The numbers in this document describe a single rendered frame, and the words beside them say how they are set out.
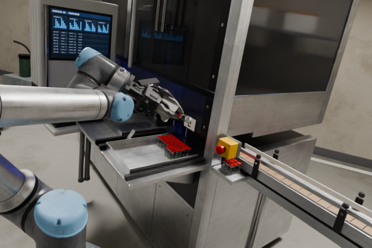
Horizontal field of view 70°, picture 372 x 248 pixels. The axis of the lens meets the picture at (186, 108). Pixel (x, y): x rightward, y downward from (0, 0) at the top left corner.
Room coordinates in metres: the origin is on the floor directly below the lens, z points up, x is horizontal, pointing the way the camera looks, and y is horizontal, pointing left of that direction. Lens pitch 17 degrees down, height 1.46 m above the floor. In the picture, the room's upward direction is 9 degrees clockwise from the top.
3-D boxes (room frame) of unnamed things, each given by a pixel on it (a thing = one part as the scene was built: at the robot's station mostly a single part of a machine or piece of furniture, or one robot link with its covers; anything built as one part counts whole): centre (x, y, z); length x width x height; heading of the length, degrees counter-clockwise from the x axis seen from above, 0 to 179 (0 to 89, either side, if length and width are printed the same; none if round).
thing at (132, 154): (1.11, 0.13, 0.90); 0.34 x 0.26 x 0.04; 129
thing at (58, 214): (0.54, 0.27, 0.96); 0.13 x 0.12 x 0.14; 63
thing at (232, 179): (1.08, -0.25, 0.87); 0.14 x 0.13 x 0.02; 129
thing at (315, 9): (1.41, -0.53, 1.51); 0.85 x 0.01 x 0.59; 129
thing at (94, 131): (1.27, 0.20, 0.87); 0.70 x 0.48 x 0.02; 39
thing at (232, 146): (1.07, -0.21, 1.00); 0.08 x 0.07 x 0.07; 129
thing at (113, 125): (1.45, 0.26, 0.90); 0.34 x 0.26 x 0.04; 129
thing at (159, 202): (2.21, 0.12, 0.44); 2.06 x 1.00 x 0.88; 39
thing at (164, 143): (1.17, 0.06, 0.90); 0.18 x 0.02 x 0.05; 39
